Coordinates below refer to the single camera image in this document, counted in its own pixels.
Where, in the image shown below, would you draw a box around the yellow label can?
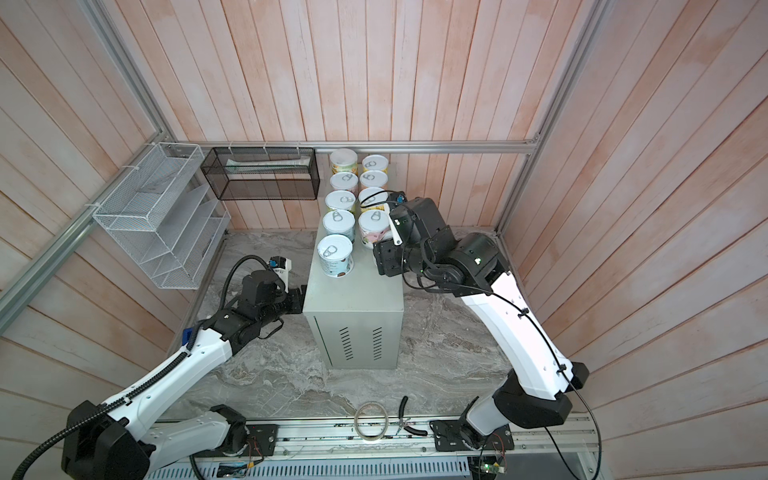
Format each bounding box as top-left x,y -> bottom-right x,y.
361,154 -> 389,173

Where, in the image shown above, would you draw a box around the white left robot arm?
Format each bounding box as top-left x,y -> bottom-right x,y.
13,270 -> 307,479

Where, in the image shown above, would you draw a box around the grey metal cabinet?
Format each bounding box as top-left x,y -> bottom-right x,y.
302,179 -> 406,371

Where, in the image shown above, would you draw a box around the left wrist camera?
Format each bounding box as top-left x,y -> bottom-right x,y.
269,256 -> 292,287

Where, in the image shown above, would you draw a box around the black handled pliers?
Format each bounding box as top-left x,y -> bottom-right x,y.
398,395 -> 429,437

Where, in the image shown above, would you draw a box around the floor can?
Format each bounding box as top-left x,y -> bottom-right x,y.
324,190 -> 357,215
322,210 -> 356,242
316,234 -> 353,278
358,187 -> 389,213

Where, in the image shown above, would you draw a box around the pink label can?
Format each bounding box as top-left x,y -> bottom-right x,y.
359,170 -> 389,189

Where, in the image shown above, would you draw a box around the black mesh wall basket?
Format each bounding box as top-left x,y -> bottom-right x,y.
201,146 -> 321,201

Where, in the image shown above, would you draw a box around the white lid can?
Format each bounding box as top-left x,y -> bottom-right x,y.
358,208 -> 392,249

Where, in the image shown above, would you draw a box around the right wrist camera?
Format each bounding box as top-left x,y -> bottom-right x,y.
388,204 -> 412,245

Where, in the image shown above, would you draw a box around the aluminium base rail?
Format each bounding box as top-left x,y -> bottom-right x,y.
149,413 -> 601,480

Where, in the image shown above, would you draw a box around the blue tape dispenser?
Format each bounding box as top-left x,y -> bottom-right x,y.
181,328 -> 193,345

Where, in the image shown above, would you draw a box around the clear tape roll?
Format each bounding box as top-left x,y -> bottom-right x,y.
353,401 -> 390,442

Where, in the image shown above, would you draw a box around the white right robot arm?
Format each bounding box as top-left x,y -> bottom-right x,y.
373,192 -> 589,449

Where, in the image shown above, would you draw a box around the tall yellow peach can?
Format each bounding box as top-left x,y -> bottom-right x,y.
329,148 -> 358,175

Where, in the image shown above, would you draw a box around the white wire mesh rack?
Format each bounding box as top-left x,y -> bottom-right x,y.
94,143 -> 230,290

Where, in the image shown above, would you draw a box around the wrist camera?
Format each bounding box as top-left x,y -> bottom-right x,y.
269,256 -> 292,287
388,204 -> 412,245

